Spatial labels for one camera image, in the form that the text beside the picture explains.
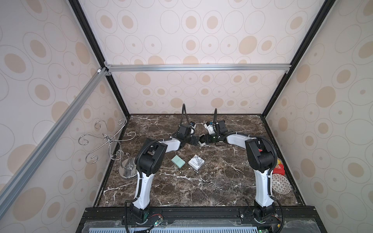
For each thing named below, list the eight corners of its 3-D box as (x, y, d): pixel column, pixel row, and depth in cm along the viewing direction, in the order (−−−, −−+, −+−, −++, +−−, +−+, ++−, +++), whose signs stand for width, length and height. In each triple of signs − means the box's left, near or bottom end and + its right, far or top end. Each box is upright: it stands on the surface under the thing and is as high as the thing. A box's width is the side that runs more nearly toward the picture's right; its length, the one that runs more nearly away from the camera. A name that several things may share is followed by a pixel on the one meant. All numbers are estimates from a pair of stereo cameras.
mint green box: (171, 161, 96) (171, 159, 93) (176, 156, 98) (176, 154, 96) (180, 169, 92) (180, 167, 90) (185, 163, 95) (185, 161, 93)
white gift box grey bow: (188, 164, 94) (188, 161, 91) (195, 157, 98) (195, 153, 94) (197, 171, 91) (197, 168, 88) (203, 163, 95) (204, 160, 91)
